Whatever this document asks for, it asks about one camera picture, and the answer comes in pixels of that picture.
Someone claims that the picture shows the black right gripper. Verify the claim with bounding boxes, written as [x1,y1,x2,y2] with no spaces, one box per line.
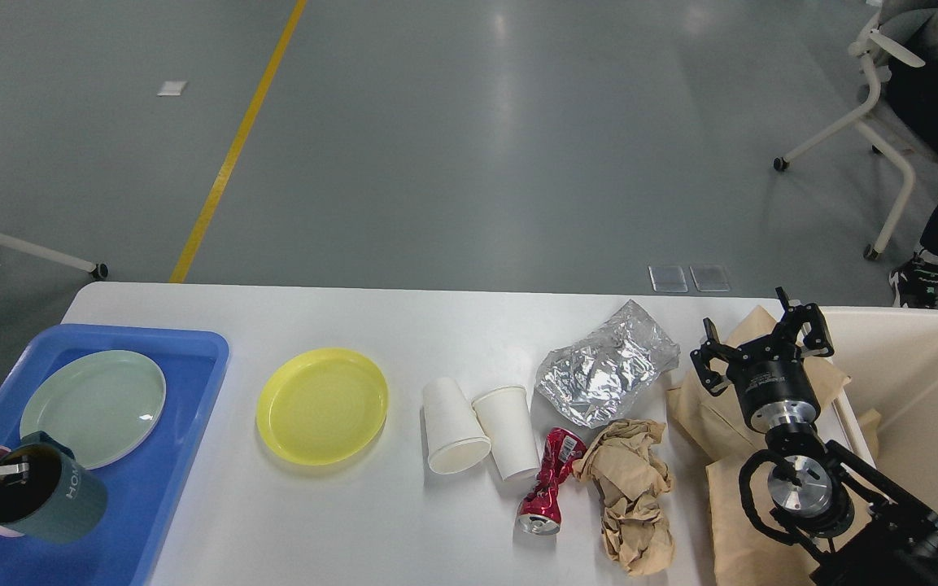
[689,288,835,434]

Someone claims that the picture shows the dark teal mug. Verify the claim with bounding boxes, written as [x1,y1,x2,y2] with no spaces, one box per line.
[1,431,109,543]

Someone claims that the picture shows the yellow plastic plate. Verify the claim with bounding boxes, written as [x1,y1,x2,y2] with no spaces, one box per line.
[255,348,390,466]

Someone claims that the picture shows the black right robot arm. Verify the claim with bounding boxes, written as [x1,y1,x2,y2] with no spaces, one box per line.
[689,288,938,585]

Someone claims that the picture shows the brown paper bag upper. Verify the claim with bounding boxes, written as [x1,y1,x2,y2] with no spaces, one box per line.
[667,305,851,461]

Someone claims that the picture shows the brown paper bag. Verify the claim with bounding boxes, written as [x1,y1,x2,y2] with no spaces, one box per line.
[667,305,851,461]
[706,409,884,586]

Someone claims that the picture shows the pale green plate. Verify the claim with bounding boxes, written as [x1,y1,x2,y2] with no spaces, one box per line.
[19,350,167,470]

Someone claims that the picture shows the blue plastic tray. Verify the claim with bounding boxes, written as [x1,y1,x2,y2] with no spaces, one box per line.
[0,324,229,585]

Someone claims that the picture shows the beige plastic bin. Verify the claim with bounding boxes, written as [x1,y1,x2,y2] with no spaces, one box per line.
[823,307,938,513]

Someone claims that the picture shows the crumpled silver foil bag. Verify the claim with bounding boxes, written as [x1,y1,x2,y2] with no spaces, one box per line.
[533,300,680,429]

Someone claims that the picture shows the crumpled brown paper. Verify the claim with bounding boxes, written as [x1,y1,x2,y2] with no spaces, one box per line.
[572,419,674,576]

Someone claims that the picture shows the brown paper bag lower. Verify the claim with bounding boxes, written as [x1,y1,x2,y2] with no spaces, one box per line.
[706,409,884,586]

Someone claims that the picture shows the white paper cup right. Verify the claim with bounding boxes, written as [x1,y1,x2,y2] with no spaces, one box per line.
[471,385,540,481]

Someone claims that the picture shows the white paper cup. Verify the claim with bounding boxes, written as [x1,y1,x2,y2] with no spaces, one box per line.
[421,376,491,474]
[471,385,540,481]

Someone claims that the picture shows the crushed red soda can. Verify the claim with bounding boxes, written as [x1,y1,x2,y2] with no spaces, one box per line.
[517,427,587,536]

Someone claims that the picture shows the white paper cup left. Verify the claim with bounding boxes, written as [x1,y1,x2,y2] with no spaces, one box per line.
[421,376,491,474]

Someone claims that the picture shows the white office chair right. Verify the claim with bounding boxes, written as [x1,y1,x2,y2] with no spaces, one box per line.
[771,1,938,262]

